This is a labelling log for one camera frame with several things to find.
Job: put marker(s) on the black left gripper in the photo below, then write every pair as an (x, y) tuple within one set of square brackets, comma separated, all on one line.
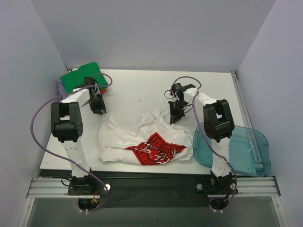
[(97, 105)]

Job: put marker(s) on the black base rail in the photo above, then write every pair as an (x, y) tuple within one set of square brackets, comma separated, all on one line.
[(146, 190)]

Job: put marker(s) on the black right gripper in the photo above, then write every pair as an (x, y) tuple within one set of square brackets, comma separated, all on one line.
[(176, 111)]

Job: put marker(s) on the aluminium frame rail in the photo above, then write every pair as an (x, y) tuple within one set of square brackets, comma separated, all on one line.
[(133, 94)]

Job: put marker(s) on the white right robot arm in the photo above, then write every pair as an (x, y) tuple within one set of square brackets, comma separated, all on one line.
[(216, 130)]

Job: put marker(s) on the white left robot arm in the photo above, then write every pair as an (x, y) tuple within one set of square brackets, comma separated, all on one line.
[(67, 127)]

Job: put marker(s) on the white t-shirt red print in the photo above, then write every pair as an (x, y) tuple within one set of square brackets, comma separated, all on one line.
[(153, 142)]

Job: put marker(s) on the teal plastic bin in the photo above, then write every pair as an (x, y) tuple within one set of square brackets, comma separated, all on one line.
[(247, 150)]

